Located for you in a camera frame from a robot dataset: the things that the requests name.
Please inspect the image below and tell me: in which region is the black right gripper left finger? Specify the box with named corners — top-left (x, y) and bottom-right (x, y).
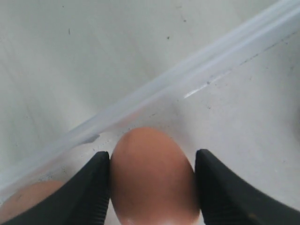
top-left (2, 151), bottom-right (110, 225)

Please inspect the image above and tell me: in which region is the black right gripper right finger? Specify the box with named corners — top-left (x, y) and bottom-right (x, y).
top-left (195, 149), bottom-right (300, 225)

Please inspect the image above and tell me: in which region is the brown egg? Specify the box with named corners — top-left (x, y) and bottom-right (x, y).
top-left (0, 180), bottom-right (64, 224)
top-left (110, 127), bottom-right (200, 225)

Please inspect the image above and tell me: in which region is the clear plastic container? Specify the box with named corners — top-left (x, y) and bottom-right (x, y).
top-left (0, 0), bottom-right (300, 211)

